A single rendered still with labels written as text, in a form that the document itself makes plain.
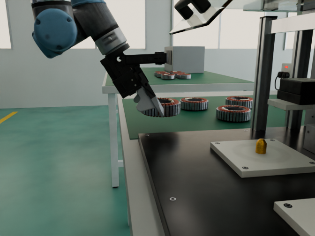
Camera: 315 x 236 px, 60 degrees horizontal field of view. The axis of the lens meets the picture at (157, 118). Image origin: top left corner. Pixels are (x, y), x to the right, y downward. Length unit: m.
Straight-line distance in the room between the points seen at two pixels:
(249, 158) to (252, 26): 5.11
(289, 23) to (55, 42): 0.48
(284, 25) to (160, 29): 4.40
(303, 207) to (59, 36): 0.48
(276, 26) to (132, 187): 0.48
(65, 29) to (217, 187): 0.39
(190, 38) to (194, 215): 4.83
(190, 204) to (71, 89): 4.71
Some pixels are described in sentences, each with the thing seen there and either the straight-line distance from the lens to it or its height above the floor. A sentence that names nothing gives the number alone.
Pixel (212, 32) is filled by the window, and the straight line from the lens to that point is 5.26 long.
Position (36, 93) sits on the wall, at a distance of 5.16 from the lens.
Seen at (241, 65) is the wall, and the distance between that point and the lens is 5.50.
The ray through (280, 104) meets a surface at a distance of 0.54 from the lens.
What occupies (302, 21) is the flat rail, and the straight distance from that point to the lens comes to 0.63.
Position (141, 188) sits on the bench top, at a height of 0.75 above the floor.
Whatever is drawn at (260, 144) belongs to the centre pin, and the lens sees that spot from 0.55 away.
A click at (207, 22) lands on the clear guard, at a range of 0.38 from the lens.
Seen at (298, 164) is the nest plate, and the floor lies 0.78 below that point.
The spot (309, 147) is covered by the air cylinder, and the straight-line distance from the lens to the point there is 0.65.
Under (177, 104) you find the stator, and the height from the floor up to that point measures 0.83.
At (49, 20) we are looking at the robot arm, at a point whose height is 1.03.
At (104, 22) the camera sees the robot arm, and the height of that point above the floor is 1.04.
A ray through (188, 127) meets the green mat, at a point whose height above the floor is 0.75.
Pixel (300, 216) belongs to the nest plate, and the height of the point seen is 0.78.
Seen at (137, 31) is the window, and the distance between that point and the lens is 4.96.
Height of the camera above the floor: 0.97
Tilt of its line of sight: 14 degrees down
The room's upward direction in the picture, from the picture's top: straight up
